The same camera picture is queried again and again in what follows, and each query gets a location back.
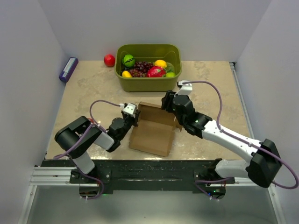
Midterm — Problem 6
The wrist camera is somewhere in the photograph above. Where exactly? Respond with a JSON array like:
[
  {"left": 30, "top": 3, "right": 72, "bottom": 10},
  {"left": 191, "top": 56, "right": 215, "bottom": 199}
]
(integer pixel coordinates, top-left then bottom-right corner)
[
  {"left": 120, "top": 103, "right": 137, "bottom": 118},
  {"left": 175, "top": 80, "right": 193, "bottom": 96}
]

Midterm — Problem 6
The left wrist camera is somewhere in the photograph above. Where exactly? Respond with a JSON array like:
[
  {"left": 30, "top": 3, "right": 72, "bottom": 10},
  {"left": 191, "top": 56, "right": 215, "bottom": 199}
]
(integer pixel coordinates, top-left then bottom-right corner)
[{"left": 120, "top": 103, "right": 137, "bottom": 118}]

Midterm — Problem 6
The small yellow fruit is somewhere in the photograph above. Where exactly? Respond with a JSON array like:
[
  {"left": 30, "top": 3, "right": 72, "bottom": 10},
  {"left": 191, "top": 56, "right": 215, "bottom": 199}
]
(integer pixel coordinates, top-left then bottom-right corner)
[{"left": 121, "top": 70, "right": 132, "bottom": 78}]

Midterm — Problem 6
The brown cardboard box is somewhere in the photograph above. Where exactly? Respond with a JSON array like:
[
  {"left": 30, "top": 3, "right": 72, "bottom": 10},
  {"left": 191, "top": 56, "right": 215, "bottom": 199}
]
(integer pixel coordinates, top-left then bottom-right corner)
[{"left": 129, "top": 102, "right": 183, "bottom": 157}]

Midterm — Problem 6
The red dragon fruit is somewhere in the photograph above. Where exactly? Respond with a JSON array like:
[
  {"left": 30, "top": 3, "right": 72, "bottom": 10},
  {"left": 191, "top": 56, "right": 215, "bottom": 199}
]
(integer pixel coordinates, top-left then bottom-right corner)
[{"left": 147, "top": 66, "right": 166, "bottom": 77}]

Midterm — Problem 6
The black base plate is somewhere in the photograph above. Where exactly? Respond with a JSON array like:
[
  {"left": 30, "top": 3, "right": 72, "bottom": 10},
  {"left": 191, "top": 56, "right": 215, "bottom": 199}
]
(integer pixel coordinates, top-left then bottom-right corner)
[{"left": 41, "top": 160, "right": 235, "bottom": 199}]

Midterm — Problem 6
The purple grape bunch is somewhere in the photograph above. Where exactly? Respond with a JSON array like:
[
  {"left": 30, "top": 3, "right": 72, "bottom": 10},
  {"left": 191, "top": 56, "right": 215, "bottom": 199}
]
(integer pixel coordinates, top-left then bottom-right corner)
[{"left": 128, "top": 61, "right": 154, "bottom": 77}]

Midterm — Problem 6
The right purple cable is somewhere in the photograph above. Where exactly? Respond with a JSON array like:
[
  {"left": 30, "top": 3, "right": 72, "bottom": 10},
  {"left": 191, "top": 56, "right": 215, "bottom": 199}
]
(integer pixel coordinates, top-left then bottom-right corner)
[{"left": 184, "top": 80, "right": 299, "bottom": 201}]

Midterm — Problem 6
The green plastic bin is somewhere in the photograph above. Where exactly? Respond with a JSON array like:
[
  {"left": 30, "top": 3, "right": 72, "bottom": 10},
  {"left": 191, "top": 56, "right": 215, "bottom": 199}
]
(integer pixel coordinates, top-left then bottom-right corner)
[{"left": 114, "top": 43, "right": 182, "bottom": 92}]

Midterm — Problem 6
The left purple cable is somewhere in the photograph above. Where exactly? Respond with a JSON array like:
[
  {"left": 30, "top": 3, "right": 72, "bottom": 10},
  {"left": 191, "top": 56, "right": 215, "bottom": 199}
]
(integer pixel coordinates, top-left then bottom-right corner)
[{"left": 53, "top": 99, "right": 124, "bottom": 200}]

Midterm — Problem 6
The yellow lemon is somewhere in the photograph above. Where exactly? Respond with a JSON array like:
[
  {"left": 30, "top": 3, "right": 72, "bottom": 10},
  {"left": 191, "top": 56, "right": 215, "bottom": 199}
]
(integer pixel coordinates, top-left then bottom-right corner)
[{"left": 154, "top": 59, "right": 167, "bottom": 69}]

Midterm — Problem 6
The green striped ball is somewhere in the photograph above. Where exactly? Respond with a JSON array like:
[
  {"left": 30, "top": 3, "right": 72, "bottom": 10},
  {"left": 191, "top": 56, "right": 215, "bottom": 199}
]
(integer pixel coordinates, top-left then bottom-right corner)
[{"left": 122, "top": 54, "right": 135, "bottom": 68}]

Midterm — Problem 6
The purple cable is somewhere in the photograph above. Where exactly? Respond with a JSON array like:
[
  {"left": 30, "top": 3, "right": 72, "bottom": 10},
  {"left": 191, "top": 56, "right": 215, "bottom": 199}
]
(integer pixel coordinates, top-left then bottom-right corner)
[
  {"left": 53, "top": 99, "right": 124, "bottom": 200},
  {"left": 184, "top": 80, "right": 299, "bottom": 201}
]

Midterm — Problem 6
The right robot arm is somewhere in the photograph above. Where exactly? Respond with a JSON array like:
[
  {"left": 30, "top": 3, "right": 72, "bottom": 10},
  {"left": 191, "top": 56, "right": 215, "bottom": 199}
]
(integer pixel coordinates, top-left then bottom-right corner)
[{"left": 161, "top": 91, "right": 282, "bottom": 188}]

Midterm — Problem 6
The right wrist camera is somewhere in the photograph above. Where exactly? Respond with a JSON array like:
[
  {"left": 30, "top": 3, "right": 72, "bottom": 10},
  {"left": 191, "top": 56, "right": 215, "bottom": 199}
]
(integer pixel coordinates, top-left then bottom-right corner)
[{"left": 175, "top": 80, "right": 193, "bottom": 96}]

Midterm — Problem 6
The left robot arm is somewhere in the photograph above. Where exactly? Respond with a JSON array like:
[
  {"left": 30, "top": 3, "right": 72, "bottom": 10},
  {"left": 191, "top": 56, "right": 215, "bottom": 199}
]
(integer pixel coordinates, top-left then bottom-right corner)
[{"left": 53, "top": 109, "right": 140, "bottom": 183}]

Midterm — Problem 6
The red apple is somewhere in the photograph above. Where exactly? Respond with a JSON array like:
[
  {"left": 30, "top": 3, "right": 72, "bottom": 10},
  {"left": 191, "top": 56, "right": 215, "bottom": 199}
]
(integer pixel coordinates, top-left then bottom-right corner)
[{"left": 103, "top": 54, "right": 115, "bottom": 67}]

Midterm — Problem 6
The purple flat box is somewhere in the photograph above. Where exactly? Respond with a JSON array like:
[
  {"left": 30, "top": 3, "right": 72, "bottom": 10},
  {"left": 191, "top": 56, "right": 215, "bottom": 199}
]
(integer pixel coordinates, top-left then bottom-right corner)
[{"left": 59, "top": 57, "right": 78, "bottom": 83}]

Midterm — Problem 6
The green lime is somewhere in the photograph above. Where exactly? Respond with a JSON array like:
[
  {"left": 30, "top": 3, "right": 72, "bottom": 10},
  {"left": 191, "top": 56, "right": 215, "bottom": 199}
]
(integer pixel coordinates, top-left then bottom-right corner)
[{"left": 165, "top": 72, "right": 176, "bottom": 77}]

